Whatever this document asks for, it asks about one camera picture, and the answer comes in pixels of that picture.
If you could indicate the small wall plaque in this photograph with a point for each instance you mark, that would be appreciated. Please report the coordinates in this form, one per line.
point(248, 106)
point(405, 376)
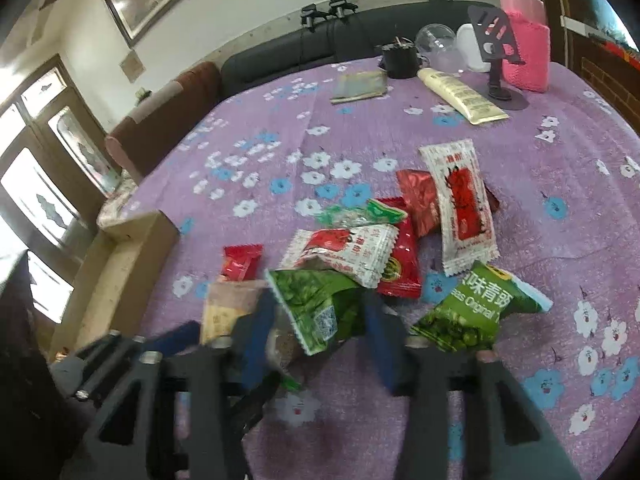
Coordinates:
point(132, 66)

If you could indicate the brown sofa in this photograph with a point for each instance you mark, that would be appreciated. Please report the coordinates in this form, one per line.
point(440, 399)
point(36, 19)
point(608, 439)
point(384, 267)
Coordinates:
point(160, 115)

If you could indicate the red candy packet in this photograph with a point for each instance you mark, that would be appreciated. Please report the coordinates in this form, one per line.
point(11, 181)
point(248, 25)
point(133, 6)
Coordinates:
point(402, 270)
point(241, 262)

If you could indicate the clear green-edged snack packet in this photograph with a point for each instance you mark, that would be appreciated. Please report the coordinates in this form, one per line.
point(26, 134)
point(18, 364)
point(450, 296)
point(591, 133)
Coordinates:
point(360, 215)
point(282, 355)

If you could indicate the greenish notebook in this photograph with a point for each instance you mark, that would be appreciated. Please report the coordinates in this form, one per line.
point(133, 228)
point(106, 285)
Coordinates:
point(361, 86)

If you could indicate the jar in pink sleeve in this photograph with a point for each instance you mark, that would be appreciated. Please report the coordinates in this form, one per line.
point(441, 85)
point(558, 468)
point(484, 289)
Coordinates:
point(525, 40)

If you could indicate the beige rolled packet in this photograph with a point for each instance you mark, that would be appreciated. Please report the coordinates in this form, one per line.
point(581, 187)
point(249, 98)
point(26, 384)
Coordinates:
point(462, 95)

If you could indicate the white and red snack packet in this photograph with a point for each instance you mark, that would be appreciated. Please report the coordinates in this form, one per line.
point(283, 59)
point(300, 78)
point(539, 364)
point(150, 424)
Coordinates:
point(345, 252)
point(462, 205)

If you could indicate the green pea snack packet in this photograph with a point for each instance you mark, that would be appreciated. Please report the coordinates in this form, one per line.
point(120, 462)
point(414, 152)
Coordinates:
point(470, 315)
point(310, 305)

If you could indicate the wooden glass door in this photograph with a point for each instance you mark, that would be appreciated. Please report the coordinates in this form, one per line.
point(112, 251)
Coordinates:
point(45, 160)

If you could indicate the black phone stand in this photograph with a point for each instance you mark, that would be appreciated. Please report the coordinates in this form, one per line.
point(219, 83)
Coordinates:
point(492, 35)

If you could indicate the cardboard box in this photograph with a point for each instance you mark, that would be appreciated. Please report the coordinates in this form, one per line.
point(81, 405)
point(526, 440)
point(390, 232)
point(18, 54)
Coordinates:
point(120, 265)

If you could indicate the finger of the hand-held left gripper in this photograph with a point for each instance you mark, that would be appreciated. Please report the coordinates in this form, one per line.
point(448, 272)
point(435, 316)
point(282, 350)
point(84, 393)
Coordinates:
point(175, 341)

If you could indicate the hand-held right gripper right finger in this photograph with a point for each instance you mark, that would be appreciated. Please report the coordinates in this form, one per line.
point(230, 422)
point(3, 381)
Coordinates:
point(382, 350)

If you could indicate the black leather sofa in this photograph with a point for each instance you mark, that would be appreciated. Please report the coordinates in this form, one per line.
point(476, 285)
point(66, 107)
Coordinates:
point(280, 60)

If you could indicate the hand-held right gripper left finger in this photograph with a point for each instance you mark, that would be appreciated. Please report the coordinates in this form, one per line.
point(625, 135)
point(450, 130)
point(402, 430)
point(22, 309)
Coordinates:
point(256, 332)

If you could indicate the black device on sofa back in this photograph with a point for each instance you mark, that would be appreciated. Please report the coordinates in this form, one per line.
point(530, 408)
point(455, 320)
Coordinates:
point(312, 14)
point(342, 6)

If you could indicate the white cup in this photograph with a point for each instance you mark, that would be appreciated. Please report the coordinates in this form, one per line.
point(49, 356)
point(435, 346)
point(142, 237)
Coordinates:
point(472, 50)

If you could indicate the dark red foil snack packet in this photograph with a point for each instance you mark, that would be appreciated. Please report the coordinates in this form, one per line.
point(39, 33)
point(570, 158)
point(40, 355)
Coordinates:
point(417, 200)

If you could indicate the purple floral tablecloth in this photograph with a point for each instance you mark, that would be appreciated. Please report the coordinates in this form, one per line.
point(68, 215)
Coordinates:
point(550, 260)

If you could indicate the patterned blanket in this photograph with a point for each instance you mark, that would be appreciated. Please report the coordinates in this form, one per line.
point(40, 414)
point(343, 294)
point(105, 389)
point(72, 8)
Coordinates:
point(117, 200)

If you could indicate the beige biscuit packet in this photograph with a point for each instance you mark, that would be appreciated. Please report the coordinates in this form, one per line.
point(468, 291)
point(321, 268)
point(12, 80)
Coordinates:
point(225, 307)

